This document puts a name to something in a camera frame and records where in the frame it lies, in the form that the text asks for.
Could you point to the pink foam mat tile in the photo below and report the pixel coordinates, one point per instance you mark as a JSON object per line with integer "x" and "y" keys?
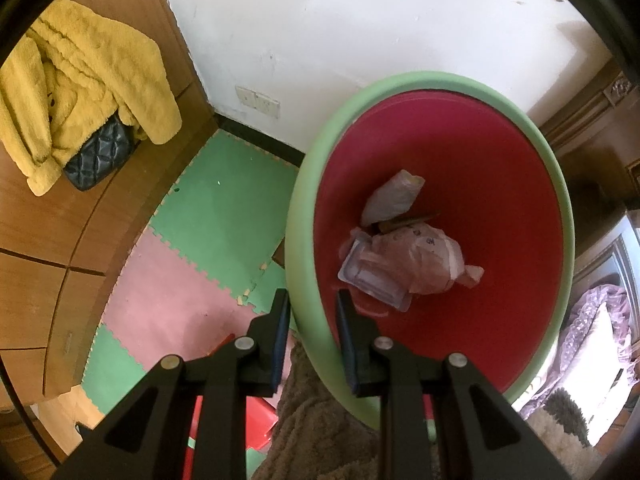
{"x": 165, "y": 300}

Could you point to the dark wooden headboard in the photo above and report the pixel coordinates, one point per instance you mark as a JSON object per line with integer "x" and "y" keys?
{"x": 590, "y": 125}

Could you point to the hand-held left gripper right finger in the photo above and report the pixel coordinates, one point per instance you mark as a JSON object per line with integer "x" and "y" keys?
{"x": 347, "y": 340}

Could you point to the white wall socket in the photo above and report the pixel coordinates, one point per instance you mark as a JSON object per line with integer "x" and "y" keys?
{"x": 245, "y": 96}
{"x": 267, "y": 106}

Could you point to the purple ruffled pillow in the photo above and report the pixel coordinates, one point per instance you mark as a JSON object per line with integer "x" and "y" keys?
{"x": 595, "y": 320}

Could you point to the yellow fleece jacket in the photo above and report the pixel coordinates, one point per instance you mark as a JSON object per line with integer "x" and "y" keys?
{"x": 90, "y": 70}

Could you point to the pale grey plastic bag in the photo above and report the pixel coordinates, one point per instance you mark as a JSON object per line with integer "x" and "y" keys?
{"x": 392, "y": 195}

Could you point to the red plastic rod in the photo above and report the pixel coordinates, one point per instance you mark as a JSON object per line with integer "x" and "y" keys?
{"x": 227, "y": 341}

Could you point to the clear plastic container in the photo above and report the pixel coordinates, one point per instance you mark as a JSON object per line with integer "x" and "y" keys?
{"x": 370, "y": 280}

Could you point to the person's brown fleece trousers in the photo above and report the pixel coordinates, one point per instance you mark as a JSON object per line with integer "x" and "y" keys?
{"x": 310, "y": 435}

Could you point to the white printed plastic bag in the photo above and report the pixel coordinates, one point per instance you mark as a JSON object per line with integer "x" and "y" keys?
{"x": 425, "y": 255}

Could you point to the black quilted bag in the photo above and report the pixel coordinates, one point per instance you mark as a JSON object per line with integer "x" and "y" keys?
{"x": 97, "y": 160}

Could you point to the red bucket green rim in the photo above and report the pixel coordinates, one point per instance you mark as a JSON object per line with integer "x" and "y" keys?
{"x": 500, "y": 185}

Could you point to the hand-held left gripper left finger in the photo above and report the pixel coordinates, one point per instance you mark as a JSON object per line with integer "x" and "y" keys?
{"x": 281, "y": 340}

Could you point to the shaggy grey white blanket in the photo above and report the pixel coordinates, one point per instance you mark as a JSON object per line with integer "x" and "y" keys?
{"x": 560, "y": 420}

